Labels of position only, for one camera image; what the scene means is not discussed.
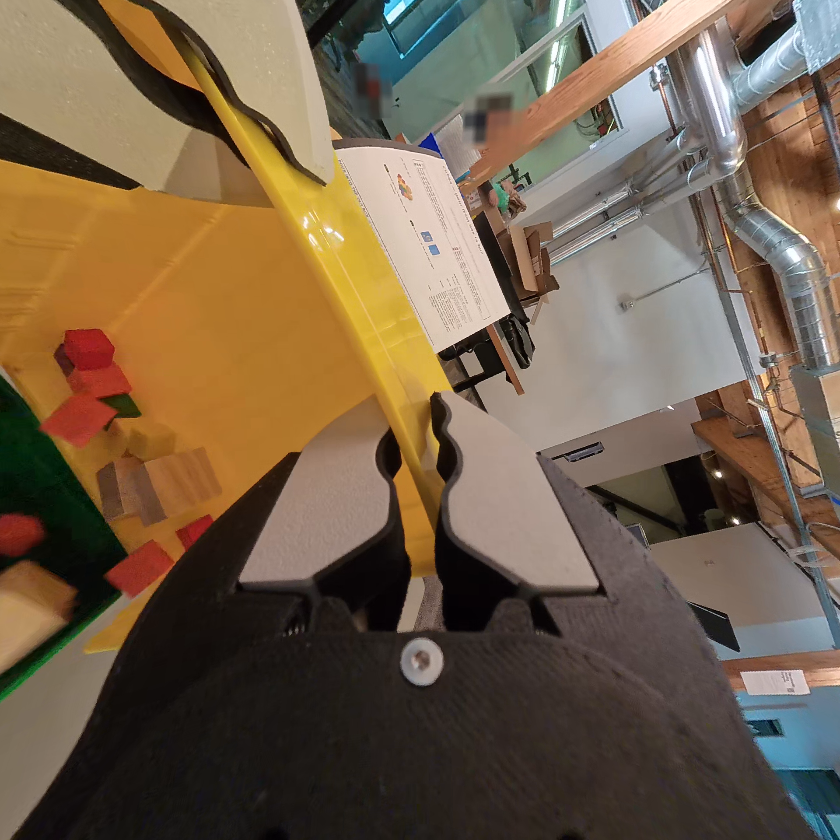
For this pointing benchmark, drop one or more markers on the green plastic box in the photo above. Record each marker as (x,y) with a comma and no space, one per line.
(39,472)

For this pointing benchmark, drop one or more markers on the large silver ventilation duct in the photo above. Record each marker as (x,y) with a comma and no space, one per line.
(768,243)

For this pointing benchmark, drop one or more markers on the printed paper sheet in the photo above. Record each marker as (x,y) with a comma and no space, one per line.
(426,262)

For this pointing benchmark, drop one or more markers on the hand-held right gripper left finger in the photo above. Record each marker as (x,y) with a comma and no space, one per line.
(308,518)

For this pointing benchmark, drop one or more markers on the wooden ceiling beam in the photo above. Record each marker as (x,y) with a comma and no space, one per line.
(590,72)

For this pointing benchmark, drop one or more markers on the small white paper note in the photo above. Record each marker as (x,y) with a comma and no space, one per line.
(774,682)

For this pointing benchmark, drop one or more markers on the yellow plastic box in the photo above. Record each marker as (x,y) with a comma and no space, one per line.
(229,295)

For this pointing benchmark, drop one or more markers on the wooden desk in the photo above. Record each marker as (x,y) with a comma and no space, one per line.
(505,348)

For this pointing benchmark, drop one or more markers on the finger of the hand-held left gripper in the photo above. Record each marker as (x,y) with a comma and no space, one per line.
(65,72)
(269,59)

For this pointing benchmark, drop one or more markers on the cardboard box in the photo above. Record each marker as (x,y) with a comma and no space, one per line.
(531,262)

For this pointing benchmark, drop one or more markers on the pile of coloured wooden cubes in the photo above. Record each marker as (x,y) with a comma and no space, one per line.
(88,348)

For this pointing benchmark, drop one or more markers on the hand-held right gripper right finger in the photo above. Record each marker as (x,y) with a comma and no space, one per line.
(512,505)

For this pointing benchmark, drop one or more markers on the black bag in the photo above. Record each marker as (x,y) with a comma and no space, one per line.
(518,341)

